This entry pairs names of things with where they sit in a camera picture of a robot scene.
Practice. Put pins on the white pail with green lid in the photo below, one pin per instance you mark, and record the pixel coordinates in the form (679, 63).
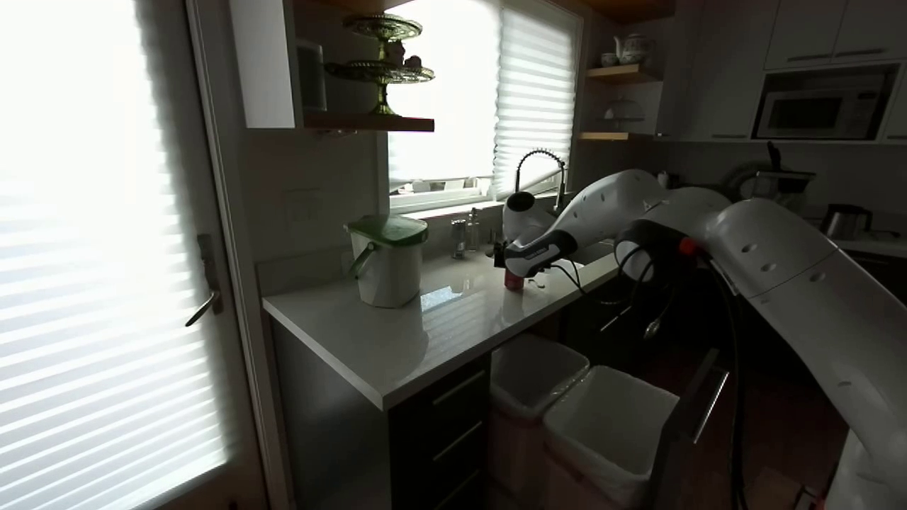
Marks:
(385, 253)

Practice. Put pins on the white window blind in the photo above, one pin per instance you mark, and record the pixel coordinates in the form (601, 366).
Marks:
(534, 85)

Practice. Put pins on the wooden wall shelf left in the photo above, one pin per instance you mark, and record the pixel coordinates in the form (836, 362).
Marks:
(348, 123)

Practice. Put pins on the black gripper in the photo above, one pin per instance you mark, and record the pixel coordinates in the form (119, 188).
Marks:
(535, 253)

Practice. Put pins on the dark base cabinet drawers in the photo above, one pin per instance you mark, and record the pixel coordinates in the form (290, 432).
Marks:
(438, 443)

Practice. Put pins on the chrome kitchen faucet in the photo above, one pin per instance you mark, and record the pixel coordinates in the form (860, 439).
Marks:
(535, 194)

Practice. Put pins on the built-in microwave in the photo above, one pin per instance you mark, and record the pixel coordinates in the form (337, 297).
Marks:
(825, 106)

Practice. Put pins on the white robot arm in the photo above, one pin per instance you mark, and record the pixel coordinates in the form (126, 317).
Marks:
(836, 317)

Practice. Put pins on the coffee maker on counter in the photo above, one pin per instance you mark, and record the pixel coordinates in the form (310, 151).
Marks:
(766, 179)

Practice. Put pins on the green tiered cake stand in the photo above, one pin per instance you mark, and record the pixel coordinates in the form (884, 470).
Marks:
(392, 63)

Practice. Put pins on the red soda can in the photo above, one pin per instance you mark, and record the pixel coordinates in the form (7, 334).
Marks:
(514, 281)

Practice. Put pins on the dark pull-out drawer front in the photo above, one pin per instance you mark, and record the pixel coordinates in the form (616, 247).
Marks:
(683, 427)

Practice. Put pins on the white upper cabinet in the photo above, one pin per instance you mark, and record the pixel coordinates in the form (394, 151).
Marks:
(263, 66)

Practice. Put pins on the wooden corner shelves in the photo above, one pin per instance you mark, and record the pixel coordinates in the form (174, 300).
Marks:
(625, 103)

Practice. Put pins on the rear white lined waste bin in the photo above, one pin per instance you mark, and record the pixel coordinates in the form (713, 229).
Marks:
(528, 375)

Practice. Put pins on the metal kettle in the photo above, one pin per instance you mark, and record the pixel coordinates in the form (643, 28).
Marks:
(849, 221)

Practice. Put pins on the door lever handle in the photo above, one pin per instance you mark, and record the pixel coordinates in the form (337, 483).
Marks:
(212, 297)

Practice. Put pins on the white lined waste bin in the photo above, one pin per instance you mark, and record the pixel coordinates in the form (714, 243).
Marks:
(601, 439)
(528, 375)

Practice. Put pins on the front white lined waste bin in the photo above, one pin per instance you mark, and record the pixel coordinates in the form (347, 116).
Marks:
(601, 439)

